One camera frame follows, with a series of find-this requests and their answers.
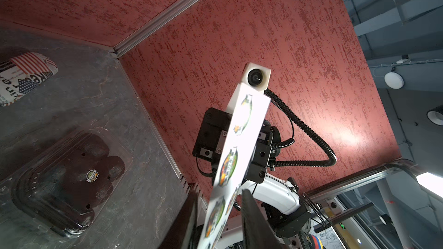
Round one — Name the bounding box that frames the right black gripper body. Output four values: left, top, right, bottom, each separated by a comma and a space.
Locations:
192, 107, 281, 184

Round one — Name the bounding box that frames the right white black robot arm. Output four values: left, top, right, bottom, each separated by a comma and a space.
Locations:
193, 108, 323, 249

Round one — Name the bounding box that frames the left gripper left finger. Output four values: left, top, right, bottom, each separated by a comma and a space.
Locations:
158, 190, 198, 249

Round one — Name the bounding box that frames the round sticker on plums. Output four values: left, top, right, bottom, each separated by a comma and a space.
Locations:
86, 169, 99, 183

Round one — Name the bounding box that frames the dark plums clear box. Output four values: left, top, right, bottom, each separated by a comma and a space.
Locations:
1, 127, 133, 239

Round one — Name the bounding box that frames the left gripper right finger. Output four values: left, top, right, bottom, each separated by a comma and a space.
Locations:
241, 190, 284, 249

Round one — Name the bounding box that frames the right aluminium corner post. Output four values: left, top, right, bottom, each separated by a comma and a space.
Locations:
113, 0, 200, 58

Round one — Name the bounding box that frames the round white ceiling lamp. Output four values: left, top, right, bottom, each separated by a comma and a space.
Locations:
384, 72, 404, 89

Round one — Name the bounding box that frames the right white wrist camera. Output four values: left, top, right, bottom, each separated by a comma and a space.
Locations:
225, 62, 272, 115

